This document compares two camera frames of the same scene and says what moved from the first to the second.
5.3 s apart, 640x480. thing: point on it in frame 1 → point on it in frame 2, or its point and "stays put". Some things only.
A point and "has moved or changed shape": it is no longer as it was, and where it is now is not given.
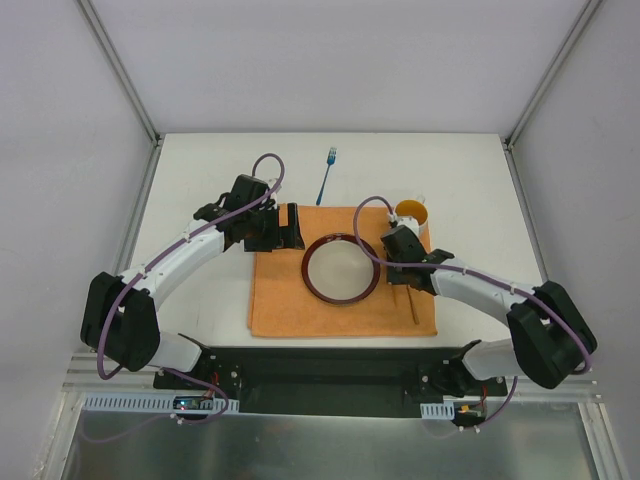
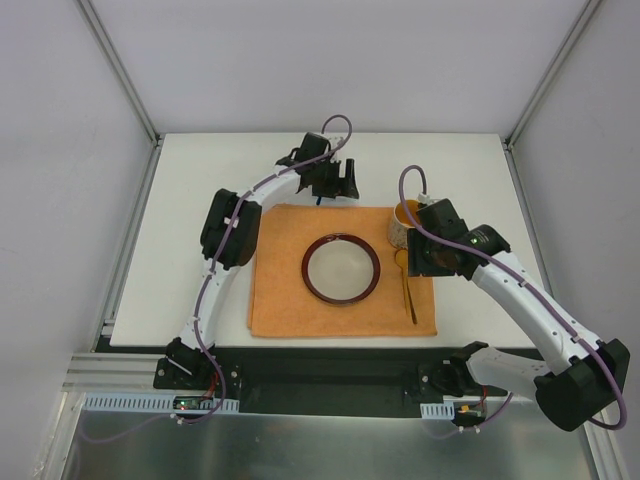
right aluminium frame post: (588, 9) stays put
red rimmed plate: (337, 271) stays put
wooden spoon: (395, 289) has moved or changed shape
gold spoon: (416, 317) stays put
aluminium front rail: (82, 376) stays put
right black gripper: (395, 270) → (417, 253)
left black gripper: (273, 230) → (332, 182)
